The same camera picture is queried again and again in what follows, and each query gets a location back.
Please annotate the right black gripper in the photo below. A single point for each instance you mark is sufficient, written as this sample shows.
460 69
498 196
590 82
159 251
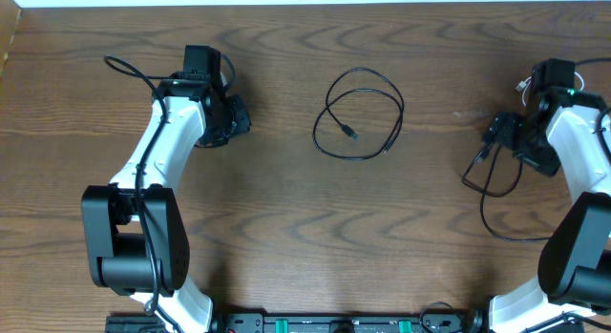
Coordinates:
503 128

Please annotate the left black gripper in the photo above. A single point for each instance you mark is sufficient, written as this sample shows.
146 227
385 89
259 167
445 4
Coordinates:
243 122

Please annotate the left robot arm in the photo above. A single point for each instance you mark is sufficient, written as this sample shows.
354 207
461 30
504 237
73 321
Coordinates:
136 241

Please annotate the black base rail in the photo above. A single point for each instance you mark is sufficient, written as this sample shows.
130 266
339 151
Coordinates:
258 323

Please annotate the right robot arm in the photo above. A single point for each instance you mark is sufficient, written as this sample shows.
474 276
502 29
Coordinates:
565 129

